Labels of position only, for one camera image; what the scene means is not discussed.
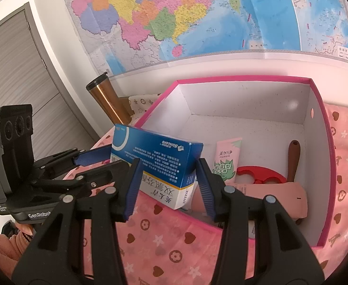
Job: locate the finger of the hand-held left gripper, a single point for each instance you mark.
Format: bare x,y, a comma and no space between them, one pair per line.
102,175
94,156

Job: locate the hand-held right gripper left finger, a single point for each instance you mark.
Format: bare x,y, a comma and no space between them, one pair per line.
132,190

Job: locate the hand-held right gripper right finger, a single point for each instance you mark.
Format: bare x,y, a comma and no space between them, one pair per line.
205,190

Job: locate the slim pink printed tube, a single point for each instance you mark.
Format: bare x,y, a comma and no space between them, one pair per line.
226,160

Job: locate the red plastic opener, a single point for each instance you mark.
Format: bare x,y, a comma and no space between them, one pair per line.
248,172

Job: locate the white and blue medicine box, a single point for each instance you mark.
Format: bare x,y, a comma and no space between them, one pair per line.
252,228

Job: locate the large pink tube white cap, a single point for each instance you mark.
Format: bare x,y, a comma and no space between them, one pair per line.
275,199

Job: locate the pink cardboard box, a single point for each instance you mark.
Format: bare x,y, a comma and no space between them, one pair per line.
245,101

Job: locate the person's left forearm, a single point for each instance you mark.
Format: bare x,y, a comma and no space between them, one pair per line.
2,243

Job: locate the copper travel tumbler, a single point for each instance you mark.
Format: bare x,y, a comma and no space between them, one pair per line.
108,101

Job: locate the pink printed cloth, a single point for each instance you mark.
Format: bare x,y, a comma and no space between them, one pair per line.
168,243

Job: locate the grey panel door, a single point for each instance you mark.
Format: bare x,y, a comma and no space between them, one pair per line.
19,65

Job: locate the colourful wall map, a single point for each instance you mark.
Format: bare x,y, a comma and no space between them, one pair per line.
191,20

